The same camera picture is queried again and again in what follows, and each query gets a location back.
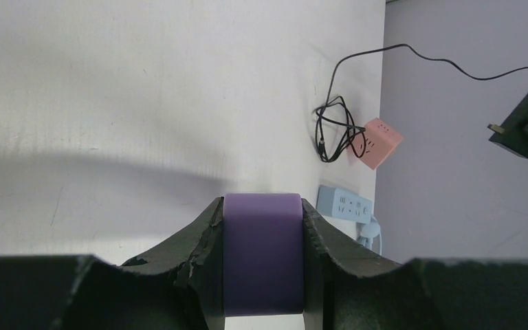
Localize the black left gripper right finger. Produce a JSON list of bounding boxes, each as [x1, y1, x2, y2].
[[302, 201, 528, 329]]

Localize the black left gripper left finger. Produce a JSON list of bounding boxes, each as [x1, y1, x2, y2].
[[0, 198, 225, 329]]

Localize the black square power adapter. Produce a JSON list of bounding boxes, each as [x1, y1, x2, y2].
[[488, 94, 528, 159]]

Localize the light blue power strip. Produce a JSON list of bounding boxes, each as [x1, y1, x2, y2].
[[316, 185, 373, 224]]

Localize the purple power strip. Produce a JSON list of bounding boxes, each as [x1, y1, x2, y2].
[[223, 193, 304, 317]]

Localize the pink cube socket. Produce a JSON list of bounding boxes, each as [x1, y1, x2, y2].
[[351, 118, 404, 170]]

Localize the black thin cable bundle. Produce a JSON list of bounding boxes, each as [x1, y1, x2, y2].
[[313, 43, 528, 164]]

